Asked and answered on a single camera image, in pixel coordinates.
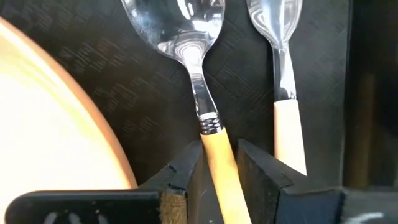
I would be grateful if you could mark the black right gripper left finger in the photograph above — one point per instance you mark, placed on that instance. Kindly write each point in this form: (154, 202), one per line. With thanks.
(124, 205)

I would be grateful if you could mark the black rectangular tray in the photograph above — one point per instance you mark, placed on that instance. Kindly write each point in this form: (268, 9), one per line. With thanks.
(124, 77)

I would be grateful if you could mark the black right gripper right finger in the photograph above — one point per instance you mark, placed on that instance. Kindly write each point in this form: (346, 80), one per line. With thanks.
(280, 202)

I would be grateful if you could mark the orange round plate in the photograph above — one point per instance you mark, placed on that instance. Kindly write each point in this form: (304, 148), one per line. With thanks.
(46, 124)

